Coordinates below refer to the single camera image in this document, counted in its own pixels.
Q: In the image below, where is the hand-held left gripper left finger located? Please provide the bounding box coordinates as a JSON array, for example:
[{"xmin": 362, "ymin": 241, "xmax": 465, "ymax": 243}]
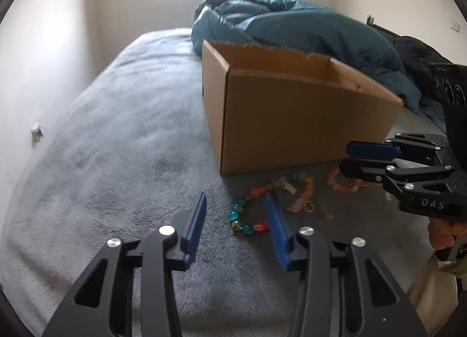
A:
[{"xmin": 42, "ymin": 191, "xmax": 208, "ymax": 337}]

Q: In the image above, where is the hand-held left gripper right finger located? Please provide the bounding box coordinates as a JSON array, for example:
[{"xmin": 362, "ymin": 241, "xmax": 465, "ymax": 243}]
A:
[{"xmin": 264, "ymin": 193, "xmax": 429, "ymax": 337}]

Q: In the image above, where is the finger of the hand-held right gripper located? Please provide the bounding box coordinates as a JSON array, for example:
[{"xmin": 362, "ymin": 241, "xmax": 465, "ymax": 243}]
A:
[
  {"xmin": 339, "ymin": 159, "xmax": 453, "ymax": 196},
  {"xmin": 346, "ymin": 133, "xmax": 448, "ymax": 168}
]

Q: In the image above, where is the orange bead bracelet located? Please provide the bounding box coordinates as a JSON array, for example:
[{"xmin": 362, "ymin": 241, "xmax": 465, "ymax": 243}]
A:
[{"xmin": 326, "ymin": 167, "xmax": 369, "ymax": 193}]

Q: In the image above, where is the multicolour bead bracelet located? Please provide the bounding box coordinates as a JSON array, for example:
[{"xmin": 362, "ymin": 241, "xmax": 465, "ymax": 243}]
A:
[{"xmin": 228, "ymin": 172, "xmax": 316, "ymax": 235}]

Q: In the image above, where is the cardboard box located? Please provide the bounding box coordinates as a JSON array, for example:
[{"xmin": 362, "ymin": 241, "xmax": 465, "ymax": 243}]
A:
[{"xmin": 202, "ymin": 39, "xmax": 405, "ymax": 176}]

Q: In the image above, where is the person's right hand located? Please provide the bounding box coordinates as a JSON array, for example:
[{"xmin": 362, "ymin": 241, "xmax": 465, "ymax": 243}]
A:
[{"xmin": 428, "ymin": 217, "xmax": 467, "ymax": 251}]

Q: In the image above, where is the dark garment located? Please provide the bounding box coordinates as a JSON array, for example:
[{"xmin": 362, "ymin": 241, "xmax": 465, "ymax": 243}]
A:
[{"xmin": 388, "ymin": 35, "xmax": 467, "ymax": 133}]

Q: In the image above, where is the grey fleece blanket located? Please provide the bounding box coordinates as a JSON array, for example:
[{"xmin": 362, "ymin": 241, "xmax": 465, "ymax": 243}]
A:
[{"xmin": 0, "ymin": 28, "xmax": 453, "ymax": 337}]

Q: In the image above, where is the dark headboard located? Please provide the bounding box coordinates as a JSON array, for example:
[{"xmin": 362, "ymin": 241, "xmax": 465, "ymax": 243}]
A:
[{"xmin": 367, "ymin": 14, "xmax": 402, "ymax": 36}]

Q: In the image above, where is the teal duvet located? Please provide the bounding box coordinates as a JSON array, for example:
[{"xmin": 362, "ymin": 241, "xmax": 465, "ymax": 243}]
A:
[{"xmin": 191, "ymin": 0, "xmax": 424, "ymax": 113}]

